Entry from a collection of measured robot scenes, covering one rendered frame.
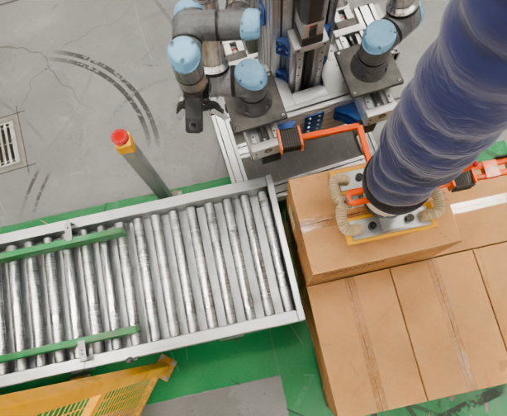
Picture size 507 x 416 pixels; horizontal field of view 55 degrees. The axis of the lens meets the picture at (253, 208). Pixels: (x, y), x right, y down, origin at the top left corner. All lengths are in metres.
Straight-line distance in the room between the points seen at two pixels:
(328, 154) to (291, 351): 1.12
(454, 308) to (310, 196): 0.88
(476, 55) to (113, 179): 2.57
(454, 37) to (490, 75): 0.09
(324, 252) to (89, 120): 1.96
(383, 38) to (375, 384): 1.44
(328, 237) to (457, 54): 1.18
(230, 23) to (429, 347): 1.68
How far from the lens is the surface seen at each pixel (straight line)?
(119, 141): 2.05
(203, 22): 1.28
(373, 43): 1.93
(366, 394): 2.34
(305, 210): 1.97
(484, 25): 0.83
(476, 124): 1.02
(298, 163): 2.81
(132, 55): 3.50
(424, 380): 2.39
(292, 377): 2.85
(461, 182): 1.84
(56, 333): 2.51
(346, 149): 2.86
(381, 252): 1.97
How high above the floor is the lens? 2.84
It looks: 75 degrees down
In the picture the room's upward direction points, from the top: 10 degrees counter-clockwise
